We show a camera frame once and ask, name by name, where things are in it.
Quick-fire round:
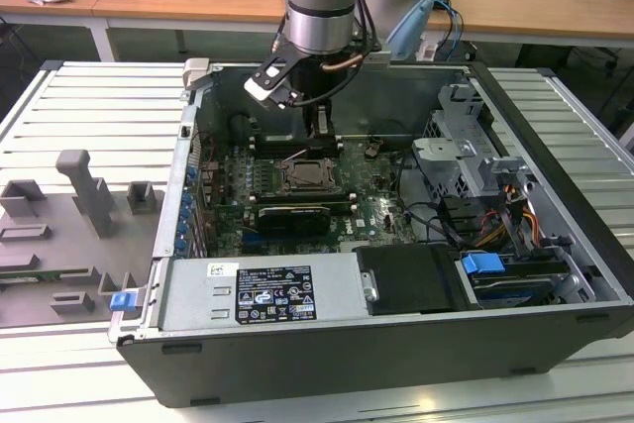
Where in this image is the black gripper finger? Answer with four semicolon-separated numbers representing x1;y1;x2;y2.
306;101;340;141

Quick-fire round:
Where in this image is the thin metal locking lever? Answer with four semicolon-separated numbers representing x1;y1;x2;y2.
276;148;314;164

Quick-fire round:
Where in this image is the metal socket cover frame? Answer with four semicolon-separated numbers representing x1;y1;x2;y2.
280;159;342;194

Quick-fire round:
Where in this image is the CPU socket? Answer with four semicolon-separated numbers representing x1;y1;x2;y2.
278;158;344;195

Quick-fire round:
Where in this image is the black graphics card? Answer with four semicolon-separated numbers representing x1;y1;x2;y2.
256;203;332;238

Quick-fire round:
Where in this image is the pale blue teach pendant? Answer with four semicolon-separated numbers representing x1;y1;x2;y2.
383;0;437;61

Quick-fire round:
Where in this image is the green motherboard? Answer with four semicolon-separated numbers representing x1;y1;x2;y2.
196;138;415;260

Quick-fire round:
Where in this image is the silver metal drive cage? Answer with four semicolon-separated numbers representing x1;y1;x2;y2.
409;83;536;206

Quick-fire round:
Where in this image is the long wooden desk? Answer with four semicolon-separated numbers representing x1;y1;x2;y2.
0;0;634;65

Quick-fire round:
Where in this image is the hard disk in blue carrier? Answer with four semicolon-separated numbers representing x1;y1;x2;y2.
459;252;571;309

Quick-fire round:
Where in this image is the grey power supply unit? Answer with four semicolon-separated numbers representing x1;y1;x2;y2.
158;252;371;334

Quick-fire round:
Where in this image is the dark grey PC case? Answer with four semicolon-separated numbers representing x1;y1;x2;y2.
107;56;634;407

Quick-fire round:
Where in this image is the blue case latch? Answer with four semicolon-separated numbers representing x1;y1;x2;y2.
109;291;136;314

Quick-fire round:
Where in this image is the grey parts rack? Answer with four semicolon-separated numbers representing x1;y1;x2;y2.
0;149;167;330

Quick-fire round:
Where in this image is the green RAM stick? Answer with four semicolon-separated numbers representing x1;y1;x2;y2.
0;269;93;281

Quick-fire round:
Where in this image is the black cable copper connector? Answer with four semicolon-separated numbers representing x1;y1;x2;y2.
294;53;370;108

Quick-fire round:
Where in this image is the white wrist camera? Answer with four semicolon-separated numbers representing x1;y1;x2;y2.
242;50;304;111

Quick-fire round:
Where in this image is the grey plastic case handle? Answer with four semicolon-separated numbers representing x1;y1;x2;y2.
181;56;213;93

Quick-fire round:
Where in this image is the coloured power wire bundle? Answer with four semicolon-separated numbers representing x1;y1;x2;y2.
475;183;541;249

